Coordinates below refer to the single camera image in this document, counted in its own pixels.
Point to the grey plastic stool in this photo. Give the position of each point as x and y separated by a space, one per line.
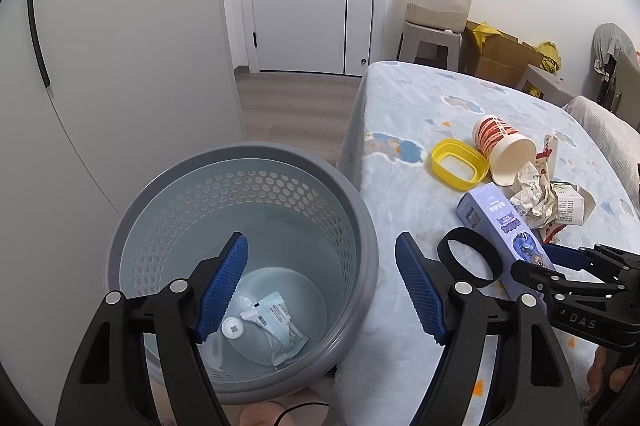
430 34
545 81

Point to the round white cap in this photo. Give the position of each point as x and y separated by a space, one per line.
232 327

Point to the small white carton box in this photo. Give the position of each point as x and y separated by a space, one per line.
570 206

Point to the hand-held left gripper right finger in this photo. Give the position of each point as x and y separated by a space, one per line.
420 286

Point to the light blue printed blanket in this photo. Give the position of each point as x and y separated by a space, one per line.
400 106

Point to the grey garment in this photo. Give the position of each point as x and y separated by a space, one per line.
612 39

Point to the cream red snack packet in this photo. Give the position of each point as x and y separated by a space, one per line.
552 233

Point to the torn red white wrapper strip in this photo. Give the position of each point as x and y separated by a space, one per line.
549 151

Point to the black vertical wall strip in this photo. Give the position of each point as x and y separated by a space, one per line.
36 31

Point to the red and white paper cup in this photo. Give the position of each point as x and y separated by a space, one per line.
495 134

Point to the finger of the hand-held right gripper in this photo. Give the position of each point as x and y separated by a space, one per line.
537 278
565 256

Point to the white printed packet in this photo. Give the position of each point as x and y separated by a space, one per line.
280 326

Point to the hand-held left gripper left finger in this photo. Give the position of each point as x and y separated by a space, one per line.
227 281

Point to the yellow plastic bag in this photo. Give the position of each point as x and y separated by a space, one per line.
484 35
550 56

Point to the chair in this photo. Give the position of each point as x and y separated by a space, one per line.
627 86

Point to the beige cloth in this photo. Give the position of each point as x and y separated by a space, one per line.
605 126

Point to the crumpled white paper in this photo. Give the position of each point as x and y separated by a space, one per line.
532 196

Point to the light blue carton box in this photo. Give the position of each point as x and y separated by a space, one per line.
492 216

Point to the grey perforated trash bin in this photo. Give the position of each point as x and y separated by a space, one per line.
300 186

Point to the brown cardboard box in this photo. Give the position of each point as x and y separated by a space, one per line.
500 56

